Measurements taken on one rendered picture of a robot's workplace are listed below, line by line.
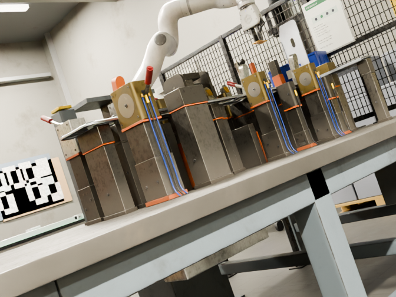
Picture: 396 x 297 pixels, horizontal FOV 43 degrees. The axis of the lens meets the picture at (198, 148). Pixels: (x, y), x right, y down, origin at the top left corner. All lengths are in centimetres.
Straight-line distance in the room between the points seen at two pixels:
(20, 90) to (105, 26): 208
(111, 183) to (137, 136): 19
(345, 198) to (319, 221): 303
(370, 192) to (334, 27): 169
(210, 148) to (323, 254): 55
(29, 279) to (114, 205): 86
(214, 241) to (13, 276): 42
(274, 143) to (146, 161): 66
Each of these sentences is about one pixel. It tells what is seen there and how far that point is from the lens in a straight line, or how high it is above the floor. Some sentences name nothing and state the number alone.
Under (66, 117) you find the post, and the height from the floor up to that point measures 111.
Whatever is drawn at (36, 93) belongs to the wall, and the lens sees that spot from 937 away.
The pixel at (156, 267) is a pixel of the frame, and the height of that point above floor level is 61.
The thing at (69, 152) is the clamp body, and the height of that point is 96.
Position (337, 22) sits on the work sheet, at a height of 128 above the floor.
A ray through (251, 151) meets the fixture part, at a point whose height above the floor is 77.
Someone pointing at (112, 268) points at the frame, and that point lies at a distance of 90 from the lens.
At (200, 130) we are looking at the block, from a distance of 167.
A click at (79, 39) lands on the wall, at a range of 875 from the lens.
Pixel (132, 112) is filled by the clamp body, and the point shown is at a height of 98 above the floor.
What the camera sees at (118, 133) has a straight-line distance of 169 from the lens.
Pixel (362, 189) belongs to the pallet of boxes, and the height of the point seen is 22.
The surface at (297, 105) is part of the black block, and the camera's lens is 218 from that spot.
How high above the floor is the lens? 74
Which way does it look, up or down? 3 degrees up
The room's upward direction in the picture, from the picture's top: 19 degrees counter-clockwise
